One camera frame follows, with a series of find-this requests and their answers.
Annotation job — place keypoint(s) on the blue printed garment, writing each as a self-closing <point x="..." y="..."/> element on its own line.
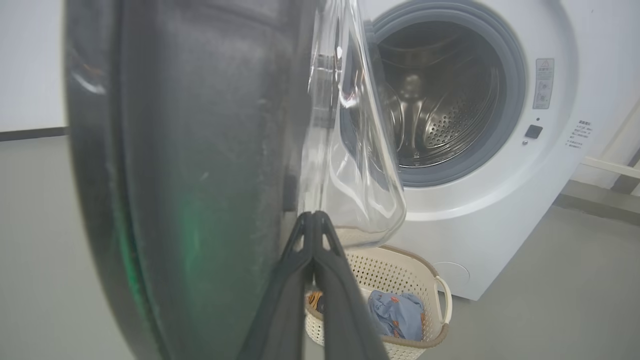
<point x="397" y="315"/>

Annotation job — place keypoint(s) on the grey warning sticker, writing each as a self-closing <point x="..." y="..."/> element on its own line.
<point x="543" y="82"/>

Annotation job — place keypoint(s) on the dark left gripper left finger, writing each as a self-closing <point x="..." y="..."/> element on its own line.
<point x="285" y="310"/>

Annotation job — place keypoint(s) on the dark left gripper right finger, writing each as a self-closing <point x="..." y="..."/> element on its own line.
<point x="345" y="320"/>

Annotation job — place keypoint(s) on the white front-load washing machine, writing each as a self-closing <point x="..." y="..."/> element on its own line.
<point x="500" y="225"/>

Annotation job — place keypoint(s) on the cream perforated laundry basket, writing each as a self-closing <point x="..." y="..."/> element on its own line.
<point x="395" y="270"/>

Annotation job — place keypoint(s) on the washing machine glass door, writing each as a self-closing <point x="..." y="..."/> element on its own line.
<point x="200" y="150"/>

